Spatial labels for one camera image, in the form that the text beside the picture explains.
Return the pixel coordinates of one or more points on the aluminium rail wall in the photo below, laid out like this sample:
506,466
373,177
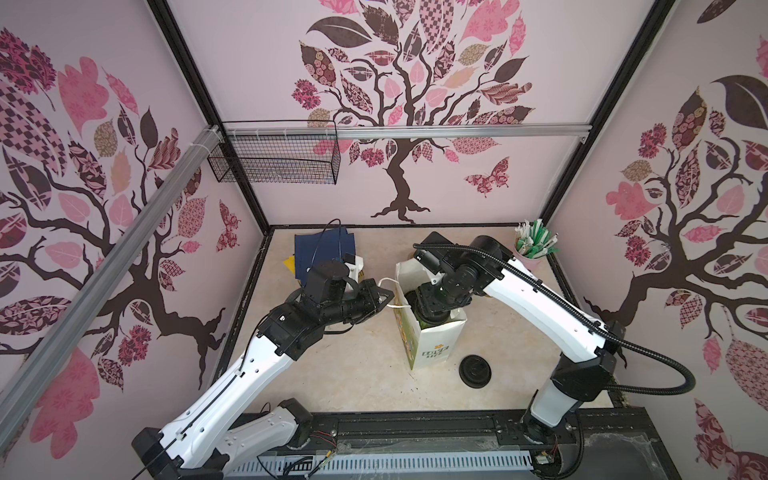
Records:
44,363
408,130

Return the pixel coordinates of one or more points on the white illustrated paper bag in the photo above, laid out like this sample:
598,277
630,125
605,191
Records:
424,344

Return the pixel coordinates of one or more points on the aluminium rail back wall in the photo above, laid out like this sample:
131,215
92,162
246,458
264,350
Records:
408,130

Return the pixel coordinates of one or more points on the yellow napkins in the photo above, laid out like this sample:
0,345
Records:
290,264

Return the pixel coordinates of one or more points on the aluminium rail left wall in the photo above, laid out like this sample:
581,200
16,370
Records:
44,363

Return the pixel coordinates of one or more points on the pink straw holder cup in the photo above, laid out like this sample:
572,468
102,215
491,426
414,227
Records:
528,259

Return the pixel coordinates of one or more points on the black wire basket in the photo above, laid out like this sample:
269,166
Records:
278,151

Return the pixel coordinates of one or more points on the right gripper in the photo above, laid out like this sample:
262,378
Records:
423,304

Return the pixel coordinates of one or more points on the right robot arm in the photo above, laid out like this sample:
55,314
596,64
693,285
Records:
588,345

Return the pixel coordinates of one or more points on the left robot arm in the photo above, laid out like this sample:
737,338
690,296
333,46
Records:
205,442

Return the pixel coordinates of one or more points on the dark blue napkins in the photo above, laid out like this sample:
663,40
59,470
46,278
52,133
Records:
330,244

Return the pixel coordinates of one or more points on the bundle of wrapped straws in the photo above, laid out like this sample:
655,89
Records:
535,240

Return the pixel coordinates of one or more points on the white slotted cable duct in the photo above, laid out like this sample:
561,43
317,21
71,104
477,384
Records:
376,465

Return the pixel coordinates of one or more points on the stack of black lids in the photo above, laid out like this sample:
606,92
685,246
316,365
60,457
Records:
474,371

